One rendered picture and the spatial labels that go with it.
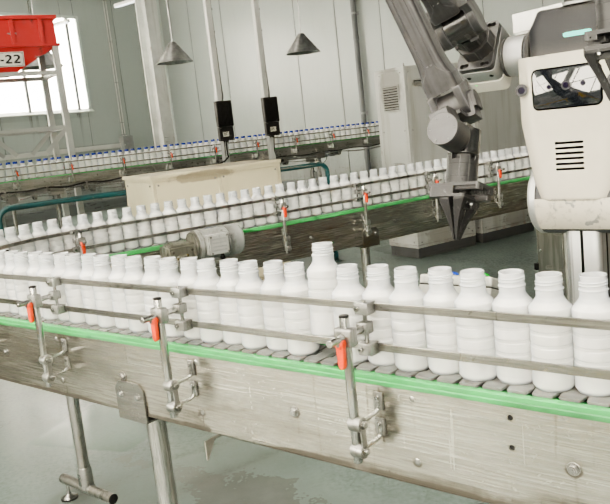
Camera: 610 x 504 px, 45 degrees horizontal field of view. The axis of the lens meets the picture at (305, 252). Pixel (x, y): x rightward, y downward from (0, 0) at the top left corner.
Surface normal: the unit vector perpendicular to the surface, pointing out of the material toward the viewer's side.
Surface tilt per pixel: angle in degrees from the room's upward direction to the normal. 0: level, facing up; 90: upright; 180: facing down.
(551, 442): 90
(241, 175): 90
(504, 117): 90
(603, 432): 90
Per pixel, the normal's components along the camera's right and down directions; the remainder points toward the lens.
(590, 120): -0.63, 0.19
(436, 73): -0.39, 0.36
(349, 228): 0.54, 0.08
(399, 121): -0.83, 0.18
